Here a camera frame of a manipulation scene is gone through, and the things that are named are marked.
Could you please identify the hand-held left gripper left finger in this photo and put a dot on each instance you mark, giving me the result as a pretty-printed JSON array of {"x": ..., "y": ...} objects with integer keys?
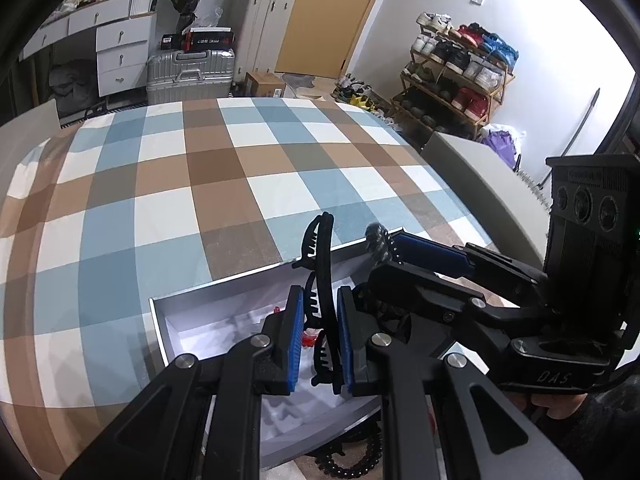
[{"x": 295, "y": 340}]

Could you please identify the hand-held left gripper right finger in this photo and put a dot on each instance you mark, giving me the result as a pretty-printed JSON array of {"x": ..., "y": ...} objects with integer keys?
[{"x": 345, "y": 340}]

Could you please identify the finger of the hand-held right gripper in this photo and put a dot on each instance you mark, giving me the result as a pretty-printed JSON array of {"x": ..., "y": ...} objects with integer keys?
[
  {"x": 425, "y": 295},
  {"x": 430, "y": 252}
]

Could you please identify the red clear hair clip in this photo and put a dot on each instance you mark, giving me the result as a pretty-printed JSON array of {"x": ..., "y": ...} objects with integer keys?
[{"x": 309, "y": 337}]

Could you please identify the black hair claw clip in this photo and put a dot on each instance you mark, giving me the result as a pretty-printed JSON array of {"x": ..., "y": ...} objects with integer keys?
[{"x": 324, "y": 260}]

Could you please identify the silver cardboard box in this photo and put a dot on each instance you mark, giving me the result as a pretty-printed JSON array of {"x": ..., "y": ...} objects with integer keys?
[{"x": 210, "y": 325}]

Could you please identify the person's right forearm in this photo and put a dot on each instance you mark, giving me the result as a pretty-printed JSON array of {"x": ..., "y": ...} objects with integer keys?
[{"x": 610, "y": 435}]

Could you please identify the person's right hand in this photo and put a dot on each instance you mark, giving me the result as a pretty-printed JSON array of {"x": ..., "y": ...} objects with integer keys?
[{"x": 555, "y": 405}]

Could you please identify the grey cabinet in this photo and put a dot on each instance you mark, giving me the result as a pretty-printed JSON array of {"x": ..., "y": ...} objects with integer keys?
[{"x": 480, "y": 180}]

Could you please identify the woven wicker basket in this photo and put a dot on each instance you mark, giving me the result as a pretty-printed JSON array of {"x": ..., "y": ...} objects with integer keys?
[{"x": 532, "y": 185}]

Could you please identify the purple bag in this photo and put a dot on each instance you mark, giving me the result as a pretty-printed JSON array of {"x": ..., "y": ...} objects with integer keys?
[{"x": 500, "y": 147}]

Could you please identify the thin dark pole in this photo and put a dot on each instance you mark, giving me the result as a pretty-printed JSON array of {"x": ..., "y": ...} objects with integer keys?
[{"x": 582, "y": 120}]

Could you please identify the pile of loose shoes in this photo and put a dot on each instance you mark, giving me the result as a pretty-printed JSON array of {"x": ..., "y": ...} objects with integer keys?
[{"x": 357, "y": 95}]

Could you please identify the checkered tablecloth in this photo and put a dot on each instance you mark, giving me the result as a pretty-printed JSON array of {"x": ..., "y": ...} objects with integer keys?
[{"x": 150, "y": 200}]

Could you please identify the grey door mat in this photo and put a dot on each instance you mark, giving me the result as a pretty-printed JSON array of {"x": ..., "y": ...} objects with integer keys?
[{"x": 300, "y": 81}]

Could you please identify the brown cardboard box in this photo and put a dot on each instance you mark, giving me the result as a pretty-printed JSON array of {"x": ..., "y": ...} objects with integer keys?
[{"x": 265, "y": 84}]

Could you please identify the wooden door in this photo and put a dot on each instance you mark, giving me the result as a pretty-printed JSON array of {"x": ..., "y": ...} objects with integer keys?
[{"x": 325, "y": 20}]

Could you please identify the white upright suitcase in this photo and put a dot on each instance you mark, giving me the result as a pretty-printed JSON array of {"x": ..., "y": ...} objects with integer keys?
[{"x": 262, "y": 30}]

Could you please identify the silver ribbed suitcase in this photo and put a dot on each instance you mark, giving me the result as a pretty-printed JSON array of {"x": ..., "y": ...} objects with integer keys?
[{"x": 190, "y": 75}]

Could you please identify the striped floor rug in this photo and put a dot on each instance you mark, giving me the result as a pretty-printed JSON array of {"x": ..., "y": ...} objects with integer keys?
[{"x": 100, "y": 110}]

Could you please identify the long black red box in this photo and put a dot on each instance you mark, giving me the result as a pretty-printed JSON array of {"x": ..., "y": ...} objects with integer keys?
[{"x": 210, "y": 39}]

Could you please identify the small black box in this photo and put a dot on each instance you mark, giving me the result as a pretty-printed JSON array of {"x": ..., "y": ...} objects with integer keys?
[{"x": 171, "y": 42}]

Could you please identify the white desk with drawers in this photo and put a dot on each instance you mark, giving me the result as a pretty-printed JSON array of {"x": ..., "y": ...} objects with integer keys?
[{"x": 120, "y": 55}]

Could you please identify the grey clothes heap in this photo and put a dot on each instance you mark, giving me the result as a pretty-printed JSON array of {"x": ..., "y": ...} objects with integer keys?
[{"x": 72, "y": 82}]

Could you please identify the grey nightstand with drawers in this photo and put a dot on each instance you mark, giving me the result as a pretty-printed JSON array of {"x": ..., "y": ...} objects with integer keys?
[{"x": 27, "y": 120}]

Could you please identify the dark green wrapped bouquet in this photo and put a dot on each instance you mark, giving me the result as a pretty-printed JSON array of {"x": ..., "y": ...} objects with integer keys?
[{"x": 182, "y": 0}]

